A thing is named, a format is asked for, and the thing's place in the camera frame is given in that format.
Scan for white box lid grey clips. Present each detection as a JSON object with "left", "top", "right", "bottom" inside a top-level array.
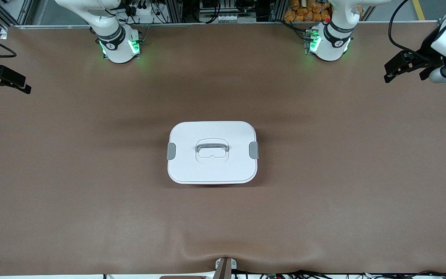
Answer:
[{"left": 167, "top": 121, "right": 259, "bottom": 184}]

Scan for grey control box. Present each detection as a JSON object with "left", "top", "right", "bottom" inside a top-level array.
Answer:
[{"left": 200, "top": 0, "right": 254, "bottom": 23}]

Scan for orange snack packets pile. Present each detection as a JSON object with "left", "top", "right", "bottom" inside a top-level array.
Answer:
[{"left": 284, "top": 0, "right": 332, "bottom": 22}]

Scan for white power strip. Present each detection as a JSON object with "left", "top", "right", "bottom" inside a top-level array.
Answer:
[{"left": 128, "top": 0, "right": 161, "bottom": 18}]

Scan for brown table mat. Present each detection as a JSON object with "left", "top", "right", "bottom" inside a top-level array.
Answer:
[{"left": 0, "top": 21, "right": 446, "bottom": 276}]

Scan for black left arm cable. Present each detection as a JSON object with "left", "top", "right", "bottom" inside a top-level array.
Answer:
[{"left": 389, "top": 0, "right": 440, "bottom": 62}]

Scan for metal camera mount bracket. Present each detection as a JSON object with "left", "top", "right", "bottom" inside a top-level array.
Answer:
[{"left": 214, "top": 257, "right": 237, "bottom": 279}]

